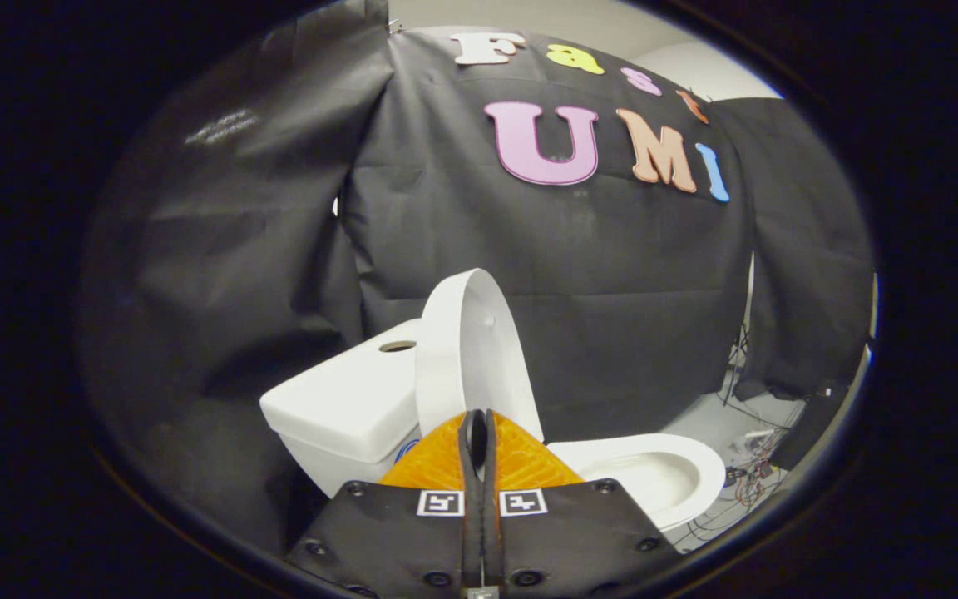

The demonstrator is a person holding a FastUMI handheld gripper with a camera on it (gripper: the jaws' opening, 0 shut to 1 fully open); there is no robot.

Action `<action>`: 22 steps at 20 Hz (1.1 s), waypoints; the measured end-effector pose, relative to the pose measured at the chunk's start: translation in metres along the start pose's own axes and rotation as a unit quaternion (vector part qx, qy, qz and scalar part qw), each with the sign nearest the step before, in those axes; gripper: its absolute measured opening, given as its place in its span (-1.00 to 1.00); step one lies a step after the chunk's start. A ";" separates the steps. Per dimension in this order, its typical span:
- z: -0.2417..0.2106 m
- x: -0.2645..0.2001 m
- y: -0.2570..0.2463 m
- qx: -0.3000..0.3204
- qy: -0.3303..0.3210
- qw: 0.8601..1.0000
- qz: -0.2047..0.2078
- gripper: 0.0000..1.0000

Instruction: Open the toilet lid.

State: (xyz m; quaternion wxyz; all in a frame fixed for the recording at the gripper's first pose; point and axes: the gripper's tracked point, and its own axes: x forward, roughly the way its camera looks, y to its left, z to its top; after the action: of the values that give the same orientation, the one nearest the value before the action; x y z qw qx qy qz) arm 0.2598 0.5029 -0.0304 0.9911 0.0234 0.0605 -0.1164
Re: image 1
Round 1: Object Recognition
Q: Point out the tangle of floor cables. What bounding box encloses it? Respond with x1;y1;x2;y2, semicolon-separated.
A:
679;399;804;550

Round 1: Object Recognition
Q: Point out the white toilet lid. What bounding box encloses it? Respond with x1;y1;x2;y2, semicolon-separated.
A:
415;268;545;442

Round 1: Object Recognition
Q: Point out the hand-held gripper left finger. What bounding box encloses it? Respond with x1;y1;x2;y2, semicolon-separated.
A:
286;409;482;598

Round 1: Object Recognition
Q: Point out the white toilet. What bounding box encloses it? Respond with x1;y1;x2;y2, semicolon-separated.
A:
259;319;727;533

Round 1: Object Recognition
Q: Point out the black backdrop cloth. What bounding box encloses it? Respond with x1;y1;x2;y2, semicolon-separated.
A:
80;0;875;558

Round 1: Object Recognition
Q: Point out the thin metal stand pole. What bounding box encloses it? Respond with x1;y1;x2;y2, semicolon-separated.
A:
728;254;756;400

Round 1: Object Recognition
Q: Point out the black box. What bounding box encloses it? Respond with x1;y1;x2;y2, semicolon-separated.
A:
770;384;850;473

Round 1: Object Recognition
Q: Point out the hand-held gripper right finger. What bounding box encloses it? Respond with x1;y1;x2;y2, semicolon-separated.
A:
480;408;681;598

